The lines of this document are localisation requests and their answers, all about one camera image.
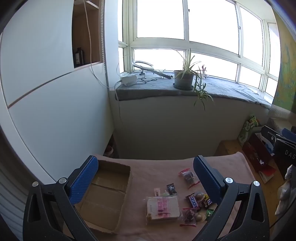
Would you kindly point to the wall map poster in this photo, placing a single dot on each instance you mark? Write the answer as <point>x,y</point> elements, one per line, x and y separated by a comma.
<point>288,76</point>

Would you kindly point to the white power strip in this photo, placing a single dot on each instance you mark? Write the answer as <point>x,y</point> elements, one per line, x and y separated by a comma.
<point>128,80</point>

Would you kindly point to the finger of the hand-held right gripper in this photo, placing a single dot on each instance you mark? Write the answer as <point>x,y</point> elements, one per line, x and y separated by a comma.
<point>289,134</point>

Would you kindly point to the red cardboard box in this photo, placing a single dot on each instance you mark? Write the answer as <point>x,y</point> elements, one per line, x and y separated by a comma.
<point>256,153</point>

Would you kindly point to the clear red-edged dried fruit packet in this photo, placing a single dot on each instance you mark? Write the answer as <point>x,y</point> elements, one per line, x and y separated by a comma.
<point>187,176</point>
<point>188,216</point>

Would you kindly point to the sandwich bread pack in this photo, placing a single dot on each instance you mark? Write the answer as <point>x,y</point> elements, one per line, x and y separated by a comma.
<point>161,208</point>

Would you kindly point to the small pink figurine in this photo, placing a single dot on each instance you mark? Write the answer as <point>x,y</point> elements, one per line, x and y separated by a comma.
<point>204,71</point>

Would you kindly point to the green snack packet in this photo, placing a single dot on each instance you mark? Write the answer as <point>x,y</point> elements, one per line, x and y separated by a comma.
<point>210,212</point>

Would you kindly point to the small pink sachet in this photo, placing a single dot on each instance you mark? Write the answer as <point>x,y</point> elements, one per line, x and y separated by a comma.
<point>157,192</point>

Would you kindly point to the small black candy packet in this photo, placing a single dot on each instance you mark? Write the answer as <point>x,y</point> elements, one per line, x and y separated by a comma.
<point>171,188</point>

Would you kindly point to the white ribbed panel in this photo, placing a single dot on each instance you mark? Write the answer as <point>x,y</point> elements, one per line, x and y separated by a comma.
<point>11,204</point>

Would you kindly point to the white framed window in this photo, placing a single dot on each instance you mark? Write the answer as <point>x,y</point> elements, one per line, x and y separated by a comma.
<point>161,20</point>

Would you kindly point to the person's right hand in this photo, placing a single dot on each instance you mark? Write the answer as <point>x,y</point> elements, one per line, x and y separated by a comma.
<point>285,192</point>

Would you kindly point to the potted spider plant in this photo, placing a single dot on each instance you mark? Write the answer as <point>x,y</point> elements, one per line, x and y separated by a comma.
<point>183,81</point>

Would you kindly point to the dark bottle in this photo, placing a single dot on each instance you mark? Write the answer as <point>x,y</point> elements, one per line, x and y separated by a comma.
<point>78,56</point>

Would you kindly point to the small brown chocolate bar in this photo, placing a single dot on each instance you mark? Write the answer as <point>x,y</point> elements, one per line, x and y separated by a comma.
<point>206,202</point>

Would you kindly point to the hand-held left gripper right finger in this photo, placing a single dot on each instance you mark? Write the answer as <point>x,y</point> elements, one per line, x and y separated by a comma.
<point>205,178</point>

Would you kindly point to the white cabinet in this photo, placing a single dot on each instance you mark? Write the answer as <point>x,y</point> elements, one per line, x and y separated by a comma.
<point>46,58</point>

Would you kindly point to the green snack bag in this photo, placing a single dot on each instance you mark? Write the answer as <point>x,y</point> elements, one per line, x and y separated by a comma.
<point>246,132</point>

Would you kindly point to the green round candy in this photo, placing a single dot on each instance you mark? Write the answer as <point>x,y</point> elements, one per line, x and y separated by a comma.
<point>166,193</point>

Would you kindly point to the small bowl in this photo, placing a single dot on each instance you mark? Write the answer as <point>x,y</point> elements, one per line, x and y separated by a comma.
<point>108,150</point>

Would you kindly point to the large brown chocolate bar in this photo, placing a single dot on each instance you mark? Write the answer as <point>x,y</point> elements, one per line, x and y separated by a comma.
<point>193,202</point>

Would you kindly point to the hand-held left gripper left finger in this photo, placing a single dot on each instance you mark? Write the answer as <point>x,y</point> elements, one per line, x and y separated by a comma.
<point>84,178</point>

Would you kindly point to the wooden shelf niche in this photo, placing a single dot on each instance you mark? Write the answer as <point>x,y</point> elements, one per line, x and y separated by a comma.
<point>81,27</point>

